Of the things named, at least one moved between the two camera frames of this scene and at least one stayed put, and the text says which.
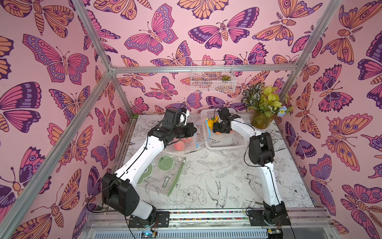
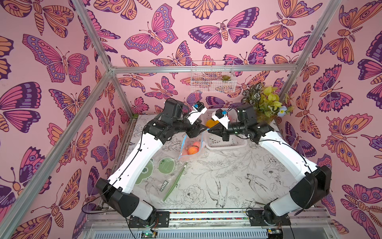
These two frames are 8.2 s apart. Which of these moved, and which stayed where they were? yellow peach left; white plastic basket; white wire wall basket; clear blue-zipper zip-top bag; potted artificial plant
Moved: clear blue-zipper zip-top bag
Stayed: potted artificial plant; white wire wall basket; yellow peach left; white plastic basket
